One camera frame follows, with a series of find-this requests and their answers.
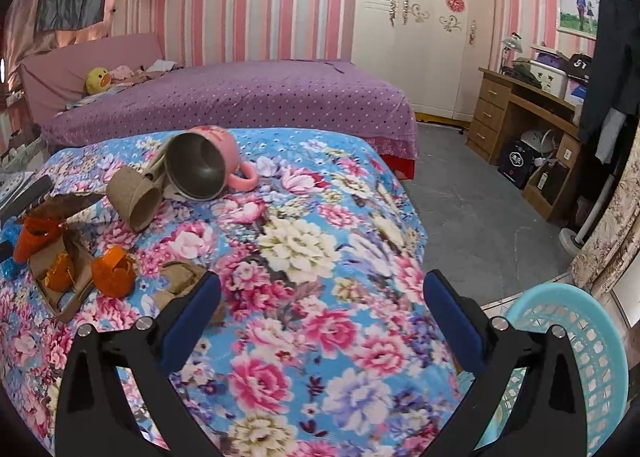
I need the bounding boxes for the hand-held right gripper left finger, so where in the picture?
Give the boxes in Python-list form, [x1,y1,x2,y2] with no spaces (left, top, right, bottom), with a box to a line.
[54,271,223,457]

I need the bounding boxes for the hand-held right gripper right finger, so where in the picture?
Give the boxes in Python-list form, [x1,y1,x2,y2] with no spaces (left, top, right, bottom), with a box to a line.
[422,269,591,457]

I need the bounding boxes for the brown cardboard tube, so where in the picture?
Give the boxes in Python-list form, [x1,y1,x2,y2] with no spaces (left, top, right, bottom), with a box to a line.
[106,166,163,232]

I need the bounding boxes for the light blue plastic basket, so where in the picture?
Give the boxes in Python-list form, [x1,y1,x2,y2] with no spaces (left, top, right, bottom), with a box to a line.
[475,283,630,457]

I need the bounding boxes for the orange cup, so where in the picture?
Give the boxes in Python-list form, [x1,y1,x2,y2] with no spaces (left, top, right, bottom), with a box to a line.
[12,217,68,263]

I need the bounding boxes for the brown cardboard box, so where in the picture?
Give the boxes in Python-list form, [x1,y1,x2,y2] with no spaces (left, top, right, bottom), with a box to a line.
[27,229,98,323]

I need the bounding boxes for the white fan stand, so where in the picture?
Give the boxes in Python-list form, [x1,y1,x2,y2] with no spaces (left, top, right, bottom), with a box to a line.
[559,172,618,252]

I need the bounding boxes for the floral blue pink blanket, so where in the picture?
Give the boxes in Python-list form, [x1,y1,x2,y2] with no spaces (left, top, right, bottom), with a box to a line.
[0,128,463,457]

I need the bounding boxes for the flattened beige cardboard piece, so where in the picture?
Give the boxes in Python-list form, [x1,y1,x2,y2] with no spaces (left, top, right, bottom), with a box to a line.
[142,147,173,188]

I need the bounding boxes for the open brown cardboard carton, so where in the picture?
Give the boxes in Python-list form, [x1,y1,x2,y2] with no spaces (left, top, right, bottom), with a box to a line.
[522,162,568,210]

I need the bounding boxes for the black printed box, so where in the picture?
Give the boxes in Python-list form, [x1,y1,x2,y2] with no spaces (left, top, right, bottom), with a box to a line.
[497,138,538,188]

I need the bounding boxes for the torn dark brown paper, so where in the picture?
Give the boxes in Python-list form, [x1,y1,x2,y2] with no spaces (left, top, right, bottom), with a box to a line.
[22,192,108,228]

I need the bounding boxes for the pink mug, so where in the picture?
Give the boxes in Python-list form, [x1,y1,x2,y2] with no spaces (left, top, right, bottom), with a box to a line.
[164,126,260,200]

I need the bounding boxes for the floral beige curtain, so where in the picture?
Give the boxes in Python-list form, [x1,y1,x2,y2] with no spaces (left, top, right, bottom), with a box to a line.
[570,137,640,298]

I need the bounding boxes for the white rounded object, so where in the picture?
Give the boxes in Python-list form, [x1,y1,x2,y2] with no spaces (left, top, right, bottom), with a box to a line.
[521,129,557,158]

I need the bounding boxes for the wooden desk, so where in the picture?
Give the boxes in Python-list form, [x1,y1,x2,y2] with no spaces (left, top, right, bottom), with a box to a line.
[466,67,591,224]

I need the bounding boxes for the purple dotted bed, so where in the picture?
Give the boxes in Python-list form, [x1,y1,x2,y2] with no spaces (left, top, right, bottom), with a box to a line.
[40,59,420,172]

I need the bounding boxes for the pink clothes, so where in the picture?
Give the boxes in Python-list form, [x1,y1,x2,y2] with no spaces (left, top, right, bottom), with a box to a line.
[111,64,146,85]

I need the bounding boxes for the dark green cloth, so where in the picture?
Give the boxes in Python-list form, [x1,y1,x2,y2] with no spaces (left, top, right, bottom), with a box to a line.
[502,63,543,88]

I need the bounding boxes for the yellow duck plush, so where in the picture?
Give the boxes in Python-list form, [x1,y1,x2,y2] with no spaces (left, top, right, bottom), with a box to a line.
[84,67,112,95]

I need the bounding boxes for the cream wardrobe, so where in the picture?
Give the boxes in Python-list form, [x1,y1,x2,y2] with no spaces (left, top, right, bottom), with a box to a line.
[351,0,496,125]

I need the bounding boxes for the white storage box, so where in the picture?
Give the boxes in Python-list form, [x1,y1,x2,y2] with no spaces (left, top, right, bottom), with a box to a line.
[525,57,571,98]

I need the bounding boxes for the silver desk lamp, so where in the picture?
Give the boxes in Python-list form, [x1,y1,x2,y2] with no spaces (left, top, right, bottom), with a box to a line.
[499,33,523,75]

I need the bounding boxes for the black box white print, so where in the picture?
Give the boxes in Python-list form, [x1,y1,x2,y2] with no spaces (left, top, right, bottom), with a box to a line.
[570,53,593,82]

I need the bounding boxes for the pink headboard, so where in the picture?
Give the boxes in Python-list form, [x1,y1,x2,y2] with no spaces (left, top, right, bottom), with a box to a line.
[19,33,165,112]

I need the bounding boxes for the dark hanging jacket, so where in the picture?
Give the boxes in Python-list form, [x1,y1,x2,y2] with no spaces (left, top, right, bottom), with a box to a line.
[579,0,640,142]

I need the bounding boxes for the small framed photo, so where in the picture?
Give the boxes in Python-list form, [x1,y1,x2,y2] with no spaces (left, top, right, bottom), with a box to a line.
[556,0,608,40]

